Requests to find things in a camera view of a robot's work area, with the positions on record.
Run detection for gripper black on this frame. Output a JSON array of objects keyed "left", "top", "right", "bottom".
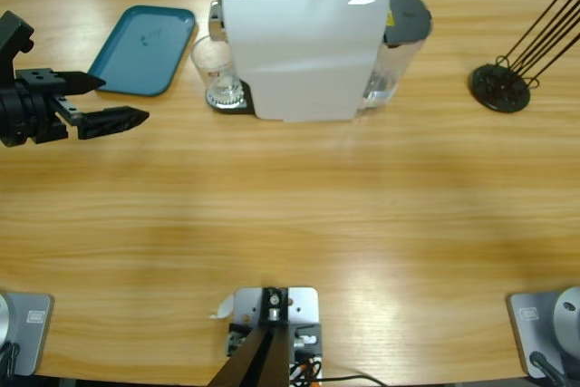
[{"left": 0, "top": 68, "right": 151, "bottom": 149}]

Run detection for clear drinking glass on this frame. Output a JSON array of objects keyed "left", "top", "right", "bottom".
[{"left": 189, "top": 34, "right": 245, "bottom": 110}]

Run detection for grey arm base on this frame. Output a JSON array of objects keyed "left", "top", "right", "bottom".
[
  {"left": 506, "top": 285, "right": 580, "bottom": 379},
  {"left": 0, "top": 291, "right": 55, "bottom": 377}
]

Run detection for white capsule coffee machine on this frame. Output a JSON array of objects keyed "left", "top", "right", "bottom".
[{"left": 206, "top": 0, "right": 392, "bottom": 124}]

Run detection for teal plastic tray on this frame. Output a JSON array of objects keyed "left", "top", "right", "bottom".
[{"left": 87, "top": 5, "right": 197, "bottom": 99}]

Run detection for metal grill drip tray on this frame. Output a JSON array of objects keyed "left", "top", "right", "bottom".
[{"left": 206, "top": 81, "right": 254, "bottom": 115}]

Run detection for white paper tab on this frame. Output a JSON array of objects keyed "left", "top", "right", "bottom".
[{"left": 208, "top": 294, "right": 236, "bottom": 320}]

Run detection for clear water tank dark lid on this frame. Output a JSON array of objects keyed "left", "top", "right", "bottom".
[{"left": 357, "top": 0, "right": 434, "bottom": 116}]

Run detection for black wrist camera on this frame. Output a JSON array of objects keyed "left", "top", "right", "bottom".
[{"left": 0, "top": 10, "right": 35, "bottom": 72}]

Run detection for black base cable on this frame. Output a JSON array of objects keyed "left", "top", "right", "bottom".
[
  {"left": 0, "top": 341, "right": 22, "bottom": 377},
  {"left": 528, "top": 350, "right": 570, "bottom": 387}
]

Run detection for dark camera post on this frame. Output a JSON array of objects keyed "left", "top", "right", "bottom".
[{"left": 210, "top": 286, "right": 291, "bottom": 387}]

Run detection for orange wires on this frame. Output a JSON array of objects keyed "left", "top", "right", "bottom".
[{"left": 289, "top": 356, "right": 324, "bottom": 382}]

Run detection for black cable under mount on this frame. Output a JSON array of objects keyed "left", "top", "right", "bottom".
[{"left": 316, "top": 373, "right": 386, "bottom": 387}]

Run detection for black wire capsule holder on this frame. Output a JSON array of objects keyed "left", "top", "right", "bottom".
[{"left": 469, "top": 0, "right": 580, "bottom": 114}]

